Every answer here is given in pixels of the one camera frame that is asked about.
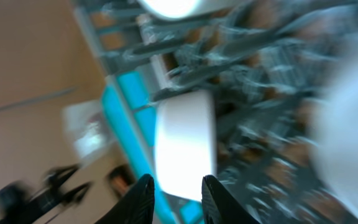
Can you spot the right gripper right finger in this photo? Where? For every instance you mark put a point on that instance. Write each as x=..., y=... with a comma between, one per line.
x=219, y=206

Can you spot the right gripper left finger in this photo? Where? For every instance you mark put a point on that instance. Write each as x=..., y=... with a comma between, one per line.
x=136, y=207

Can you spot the pink bowl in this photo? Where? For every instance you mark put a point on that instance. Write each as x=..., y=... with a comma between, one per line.
x=185, y=143

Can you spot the white bowl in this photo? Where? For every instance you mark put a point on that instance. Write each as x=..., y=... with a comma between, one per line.
x=335, y=132

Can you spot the white plastic cup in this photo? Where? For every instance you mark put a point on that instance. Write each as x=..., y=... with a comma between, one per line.
x=173, y=10

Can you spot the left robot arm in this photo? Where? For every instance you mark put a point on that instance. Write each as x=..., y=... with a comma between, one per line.
x=18, y=206

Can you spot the grey dishwasher rack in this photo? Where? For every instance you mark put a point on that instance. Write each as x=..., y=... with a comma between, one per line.
x=266, y=64

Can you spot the clear plastic bin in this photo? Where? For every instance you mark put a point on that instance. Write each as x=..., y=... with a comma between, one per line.
x=87, y=130

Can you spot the teal serving tray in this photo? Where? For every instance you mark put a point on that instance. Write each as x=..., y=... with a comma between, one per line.
x=125, y=102

